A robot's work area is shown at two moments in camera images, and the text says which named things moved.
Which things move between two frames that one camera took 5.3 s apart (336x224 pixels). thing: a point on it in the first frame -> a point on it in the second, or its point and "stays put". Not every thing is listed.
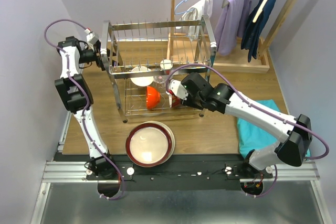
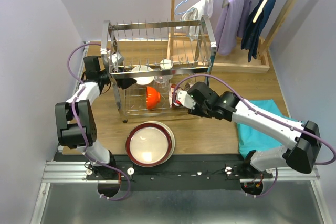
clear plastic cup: [160, 80] stays put
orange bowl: [153, 97] stays put
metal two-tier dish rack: [143, 57] stays put
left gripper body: [102, 60] -> [125, 83]
